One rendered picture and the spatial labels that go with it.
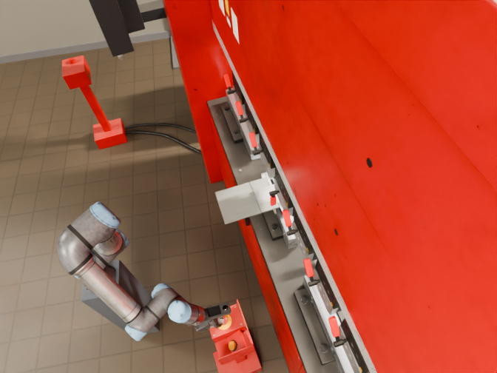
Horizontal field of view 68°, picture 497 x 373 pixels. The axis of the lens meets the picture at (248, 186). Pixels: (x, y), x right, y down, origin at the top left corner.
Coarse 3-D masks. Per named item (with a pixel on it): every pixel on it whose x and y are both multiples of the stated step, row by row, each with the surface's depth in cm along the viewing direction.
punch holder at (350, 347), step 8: (344, 320) 111; (344, 328) 113; (344, 336) 115; (352, 336) 107; (344, 344) 118; (352, 344) 110; (352, 352) 112; (360, 352) 104; (352, 360) 114; (360, 360) 106; (352, 368) 116
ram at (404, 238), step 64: (256, 0) 104; (320, 0) 66; (256, 64) 126; (320, 64) 74; (384, 64) 53; (320, 128) 84; (384, 128) 58; (320, 192) 98; (384, 192) 64; (448, 192) 47; (384, 256) 71; (448, 256) 51; (384, 320) 81; (448, 320) 56
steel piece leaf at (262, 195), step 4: (264, 188) 177; (268, 188) 177; (272, 188) 177; (256, 192) 176; (260, 192) 176; (264, 192) 176; (268, 192) 176; (256, 196) 175; (260, 196) 175; (264, 196) 175; (268, 196) 175; (276, 196) 174; (260, 200) 174; (264, 200) 174; (268, 200) 174; (260, 204) 173
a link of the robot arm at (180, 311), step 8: (176, 304) 134; (184, 304) 134; (192, 304) 141; (168, 312) 134; (176, 312) 133; (184, 312) 133; (192, 312) 137; (176, 320) 133; (184, 320) 134; (192, 320) 138
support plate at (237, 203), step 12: (264, 180) 180; (216, 192) 178; (228, 192) 177; (240, 192) 177; (252, 192) 177; (228, 204) 174; (240, 204) 173; (252, 204) 173; (264, 204) 173; (276, 204) 172; (228, 216) 170; (240, 216) 170
